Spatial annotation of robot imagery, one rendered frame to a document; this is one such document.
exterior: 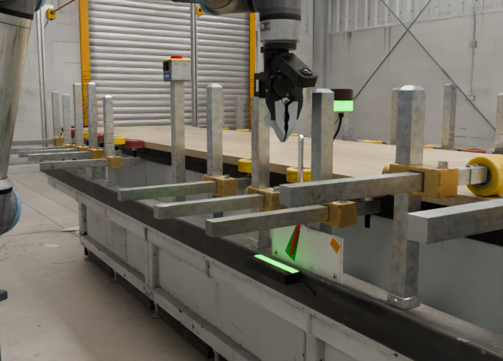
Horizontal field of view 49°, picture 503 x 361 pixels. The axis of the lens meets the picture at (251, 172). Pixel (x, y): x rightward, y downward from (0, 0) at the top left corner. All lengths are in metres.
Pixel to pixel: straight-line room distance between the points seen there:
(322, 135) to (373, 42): 9.62
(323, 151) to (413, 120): 0.26
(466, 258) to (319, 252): 0.31
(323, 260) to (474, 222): 0.59
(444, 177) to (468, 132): 8.50
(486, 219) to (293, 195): 0.27
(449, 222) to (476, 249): 0.58
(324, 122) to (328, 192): 0.38
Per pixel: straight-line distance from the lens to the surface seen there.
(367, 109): 10.82
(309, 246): 1.26
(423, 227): 0.63
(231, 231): 1.06
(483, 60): 9.39
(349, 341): 1.28
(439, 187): 0.98
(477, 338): 1.01
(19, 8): 1.52
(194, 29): 4.22
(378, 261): 1.43
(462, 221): 0.68
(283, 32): 1.19
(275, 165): 1.64
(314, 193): 0.84
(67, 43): 9.19
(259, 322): 2.02
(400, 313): 1.08
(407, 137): 1.03
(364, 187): 0.90
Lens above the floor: 1.09
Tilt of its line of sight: 7 degrees down
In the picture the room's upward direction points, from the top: straight up
